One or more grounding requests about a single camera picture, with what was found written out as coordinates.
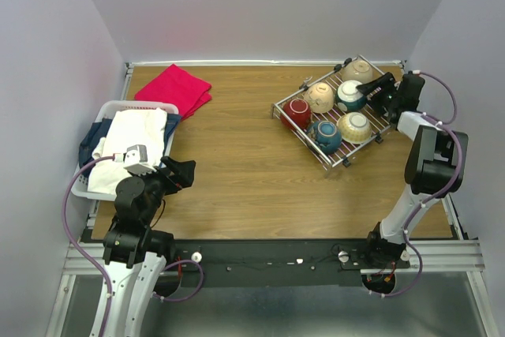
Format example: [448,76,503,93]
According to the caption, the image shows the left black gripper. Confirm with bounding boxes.
[131,155,196,224]

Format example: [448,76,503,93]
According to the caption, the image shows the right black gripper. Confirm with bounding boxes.
[357,72,399,118]

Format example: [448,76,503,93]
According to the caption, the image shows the teal white bowl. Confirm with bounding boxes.
[335,80,367,112]

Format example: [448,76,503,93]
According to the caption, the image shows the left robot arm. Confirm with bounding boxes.
[91,156,204,336]

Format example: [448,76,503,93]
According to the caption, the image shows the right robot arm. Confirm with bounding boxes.
[357,70,469,268]

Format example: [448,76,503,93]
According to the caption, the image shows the plain beige bowl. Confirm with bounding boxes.
[341,59,373,84]

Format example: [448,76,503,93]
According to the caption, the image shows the cream striped bowl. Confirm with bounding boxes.
[337,112,372,144]

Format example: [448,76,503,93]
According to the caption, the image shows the white laundry basket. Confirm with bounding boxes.
[70,100,179,201]

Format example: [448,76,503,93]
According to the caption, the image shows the white cloth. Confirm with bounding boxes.
[88,108,167,195]

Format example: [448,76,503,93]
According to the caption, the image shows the beige bowl with drawing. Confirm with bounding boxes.
[303,82,335,114]

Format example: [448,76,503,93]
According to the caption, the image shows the red folded cloth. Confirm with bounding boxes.
[134,65,212,120]

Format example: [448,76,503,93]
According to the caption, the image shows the navy blue garment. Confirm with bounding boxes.
[78,114,181,168]

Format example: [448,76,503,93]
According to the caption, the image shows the red bowl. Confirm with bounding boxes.
[282,99,312,130]

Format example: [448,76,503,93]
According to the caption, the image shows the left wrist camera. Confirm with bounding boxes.
[113,144,155,175]

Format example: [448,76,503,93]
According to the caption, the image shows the wire dish rack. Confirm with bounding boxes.
[271,54,393,174]

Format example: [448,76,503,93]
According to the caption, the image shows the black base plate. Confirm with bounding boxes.
[80,238,411,289]

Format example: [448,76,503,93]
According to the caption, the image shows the aluminium frame rail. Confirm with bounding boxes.
[63,240,485,275]

